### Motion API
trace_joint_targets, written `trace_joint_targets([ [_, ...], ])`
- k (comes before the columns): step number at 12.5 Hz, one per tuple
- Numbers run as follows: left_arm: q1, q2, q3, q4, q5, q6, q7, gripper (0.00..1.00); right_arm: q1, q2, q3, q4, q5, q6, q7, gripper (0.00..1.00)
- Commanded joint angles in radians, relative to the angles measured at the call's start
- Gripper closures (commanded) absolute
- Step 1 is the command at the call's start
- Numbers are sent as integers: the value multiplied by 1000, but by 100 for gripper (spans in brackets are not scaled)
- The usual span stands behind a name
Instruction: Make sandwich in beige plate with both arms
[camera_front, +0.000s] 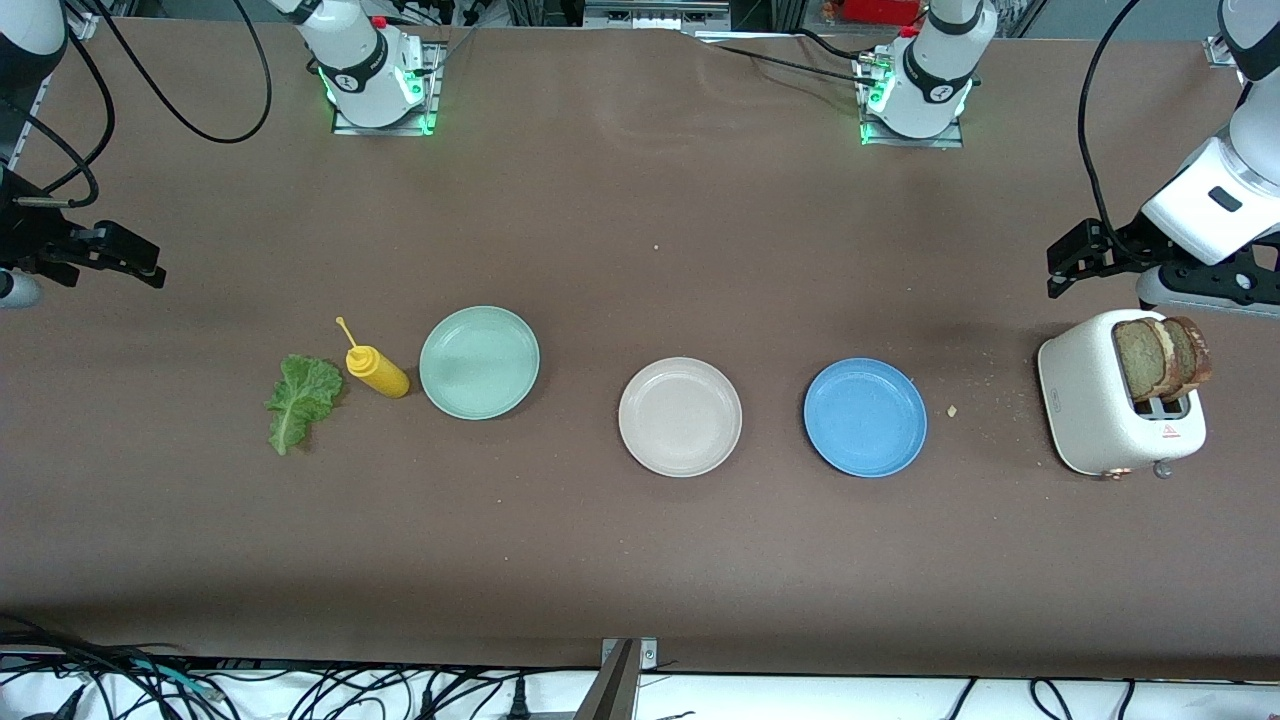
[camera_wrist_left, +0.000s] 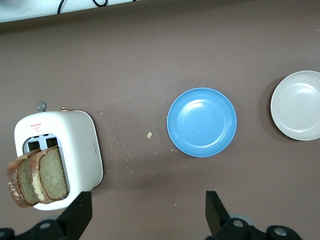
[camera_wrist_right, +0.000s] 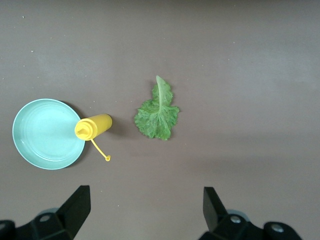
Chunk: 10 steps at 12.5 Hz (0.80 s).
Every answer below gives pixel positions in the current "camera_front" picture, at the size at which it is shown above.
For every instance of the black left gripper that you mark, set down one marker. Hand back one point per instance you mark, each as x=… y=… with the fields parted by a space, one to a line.
x=1122 y=245

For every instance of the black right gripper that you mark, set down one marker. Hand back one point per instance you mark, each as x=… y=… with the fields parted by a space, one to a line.
x=22 y=237

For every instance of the brown bread slice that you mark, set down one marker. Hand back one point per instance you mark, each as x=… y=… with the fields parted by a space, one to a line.
x=1198 y=360
x=1135 y=358

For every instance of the yellow mustard squeeze bottle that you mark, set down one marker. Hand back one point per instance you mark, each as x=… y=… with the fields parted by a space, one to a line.
x=380 y=372

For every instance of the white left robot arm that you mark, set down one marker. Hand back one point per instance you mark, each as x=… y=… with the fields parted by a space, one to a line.
x=935 y=70

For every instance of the blue plate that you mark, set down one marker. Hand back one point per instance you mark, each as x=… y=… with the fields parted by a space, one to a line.
x=865 y=417

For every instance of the pale green plate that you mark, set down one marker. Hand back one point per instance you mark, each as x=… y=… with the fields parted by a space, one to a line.
x=480 y=362

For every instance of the beige plate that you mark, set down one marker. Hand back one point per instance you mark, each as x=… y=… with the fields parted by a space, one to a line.
x=680 y=417

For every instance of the white toaster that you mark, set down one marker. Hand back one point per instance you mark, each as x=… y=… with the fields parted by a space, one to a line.
x=1085 y=400

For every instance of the green lettuce leaf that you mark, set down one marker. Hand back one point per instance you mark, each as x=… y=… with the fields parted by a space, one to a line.
x=298 y=400

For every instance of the red box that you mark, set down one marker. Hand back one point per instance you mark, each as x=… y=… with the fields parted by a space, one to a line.
x=880 y=10

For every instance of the black power plug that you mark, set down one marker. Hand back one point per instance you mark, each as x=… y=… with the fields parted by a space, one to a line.
x=517 y=700

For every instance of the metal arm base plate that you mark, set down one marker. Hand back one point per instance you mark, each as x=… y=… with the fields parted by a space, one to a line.
x=910 y=143
x=380 y=131

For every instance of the aluminium frame rail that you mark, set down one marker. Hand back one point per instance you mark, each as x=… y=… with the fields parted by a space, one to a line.
x=80 y=25
x=1222 y=52

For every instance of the grey metal rail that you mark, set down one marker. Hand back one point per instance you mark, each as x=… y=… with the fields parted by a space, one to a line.
x=655 y=12

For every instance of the metal table edge bracket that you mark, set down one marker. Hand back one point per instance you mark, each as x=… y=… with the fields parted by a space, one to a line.
x=610 y=690

